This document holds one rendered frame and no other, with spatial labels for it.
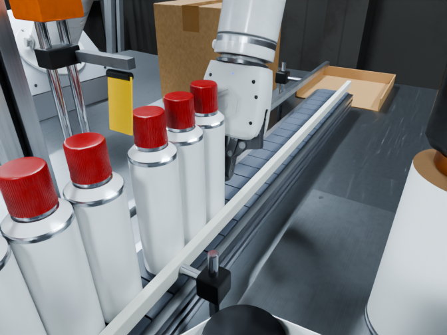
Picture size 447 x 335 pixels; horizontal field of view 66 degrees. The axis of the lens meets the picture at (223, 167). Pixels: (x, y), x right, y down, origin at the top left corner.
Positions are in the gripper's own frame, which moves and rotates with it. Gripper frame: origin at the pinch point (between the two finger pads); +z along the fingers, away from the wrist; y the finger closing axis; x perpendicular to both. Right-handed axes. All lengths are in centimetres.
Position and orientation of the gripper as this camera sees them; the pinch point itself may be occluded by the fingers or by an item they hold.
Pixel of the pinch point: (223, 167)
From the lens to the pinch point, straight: 52.2
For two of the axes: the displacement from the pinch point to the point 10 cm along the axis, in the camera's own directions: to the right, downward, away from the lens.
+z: -1.8, 9.6, 2.2
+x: 4.8, -1.1, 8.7
